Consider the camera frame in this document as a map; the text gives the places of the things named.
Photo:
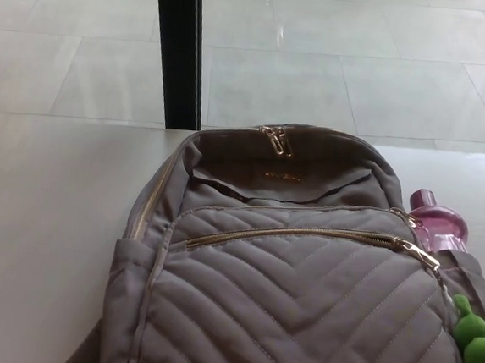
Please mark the grey quilted backpack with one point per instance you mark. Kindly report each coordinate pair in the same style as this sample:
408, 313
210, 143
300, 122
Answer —
274, 303

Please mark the pink transparent bottle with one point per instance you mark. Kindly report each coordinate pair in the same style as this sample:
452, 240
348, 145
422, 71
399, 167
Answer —
438, 222

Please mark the black window frame post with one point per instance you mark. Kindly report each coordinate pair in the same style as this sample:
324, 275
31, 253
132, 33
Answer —
179, 48

